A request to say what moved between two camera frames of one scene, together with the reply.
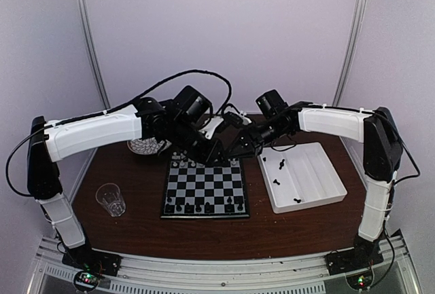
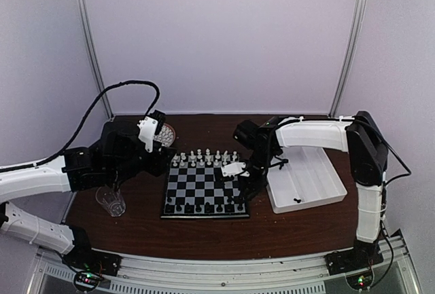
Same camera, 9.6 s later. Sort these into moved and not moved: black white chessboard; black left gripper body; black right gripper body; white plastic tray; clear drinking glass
Moved: black right gripper body; black left gripper body
Not moved: white plastic tray; clear drinking glass; black white chessboard
